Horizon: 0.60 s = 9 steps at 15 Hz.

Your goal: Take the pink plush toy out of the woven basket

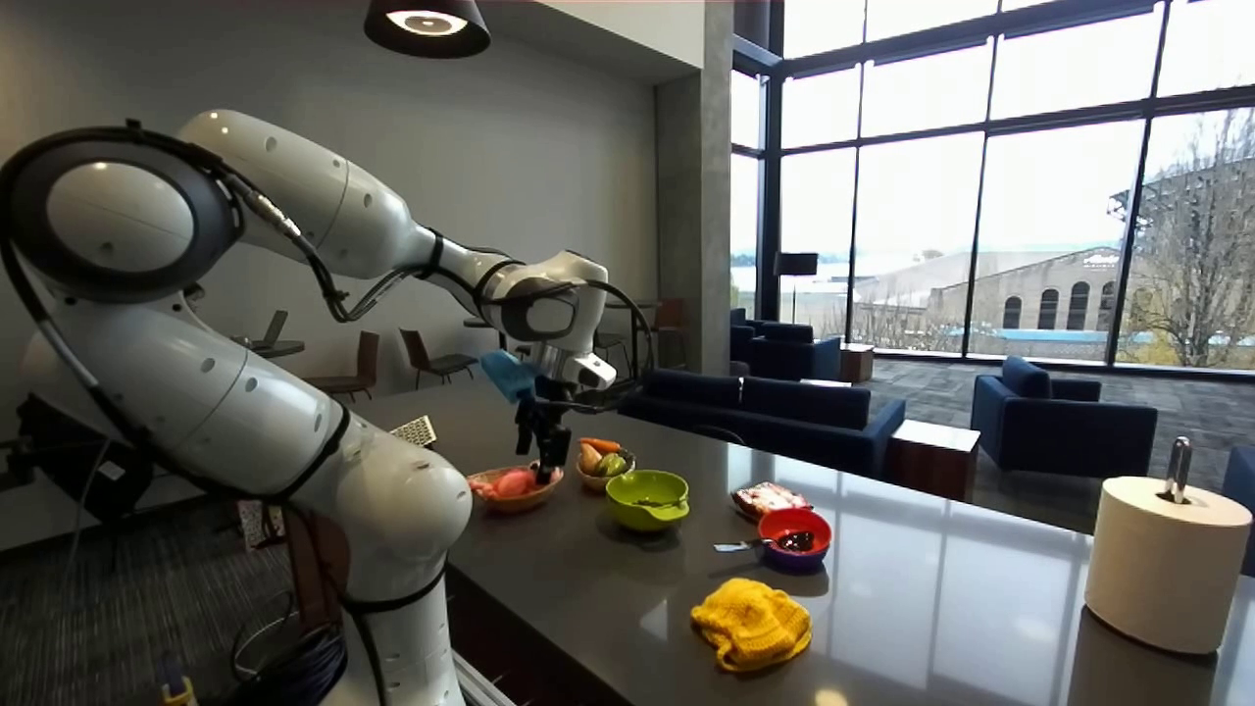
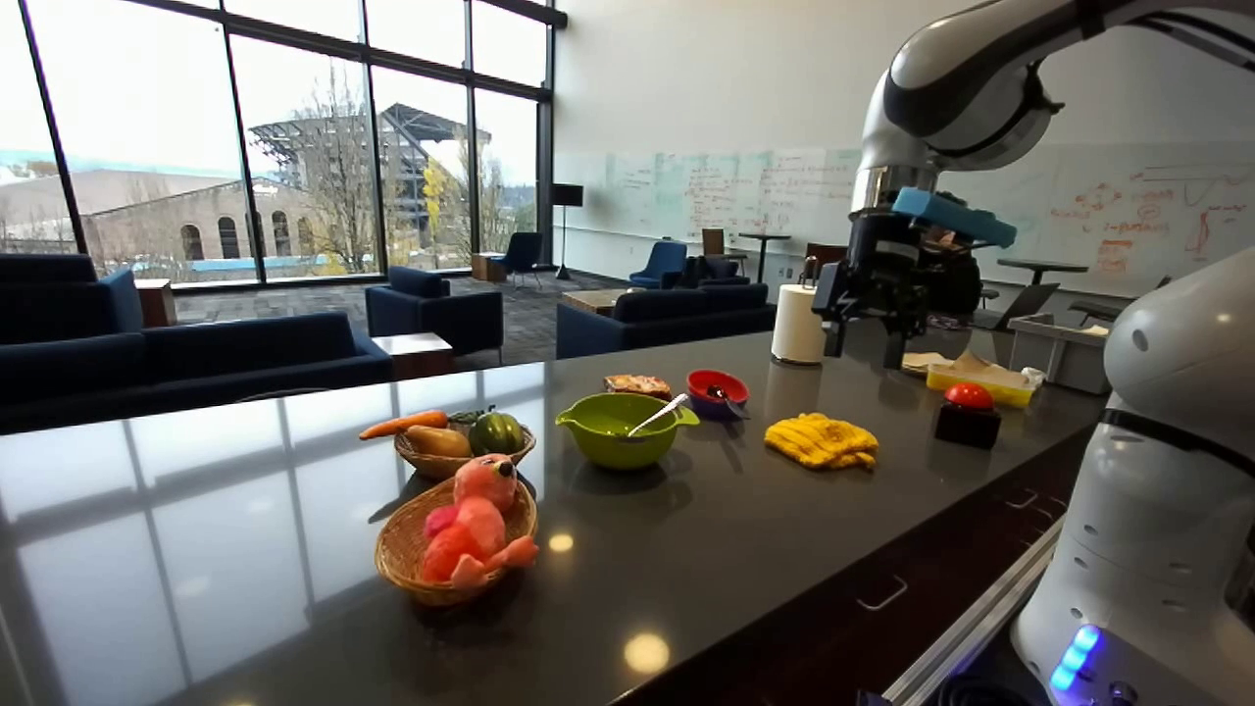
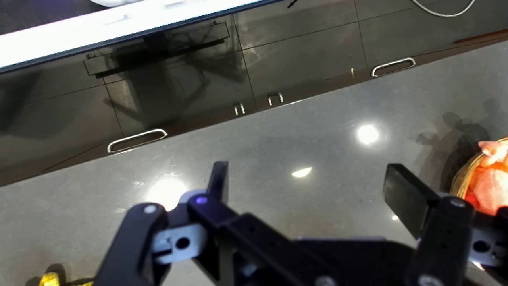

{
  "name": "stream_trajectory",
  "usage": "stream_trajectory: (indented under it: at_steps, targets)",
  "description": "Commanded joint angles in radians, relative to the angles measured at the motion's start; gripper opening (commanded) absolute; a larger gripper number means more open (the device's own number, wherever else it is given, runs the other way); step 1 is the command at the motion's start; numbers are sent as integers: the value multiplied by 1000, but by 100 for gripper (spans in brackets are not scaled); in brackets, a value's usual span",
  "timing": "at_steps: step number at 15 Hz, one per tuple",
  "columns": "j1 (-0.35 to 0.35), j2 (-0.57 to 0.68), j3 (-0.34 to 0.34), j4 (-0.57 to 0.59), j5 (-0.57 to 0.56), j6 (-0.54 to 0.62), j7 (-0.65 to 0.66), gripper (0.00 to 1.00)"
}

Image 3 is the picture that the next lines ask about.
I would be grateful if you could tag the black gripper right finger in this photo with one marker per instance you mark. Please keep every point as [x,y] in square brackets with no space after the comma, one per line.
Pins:
[410,200]

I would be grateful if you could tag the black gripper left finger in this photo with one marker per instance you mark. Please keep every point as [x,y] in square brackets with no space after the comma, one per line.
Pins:
[140,239]

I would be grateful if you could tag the pink plush toy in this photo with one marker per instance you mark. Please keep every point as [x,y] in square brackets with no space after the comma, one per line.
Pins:
[493,184]

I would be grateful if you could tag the yellow cloth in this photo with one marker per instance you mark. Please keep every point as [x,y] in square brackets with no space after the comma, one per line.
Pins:
[50,279]

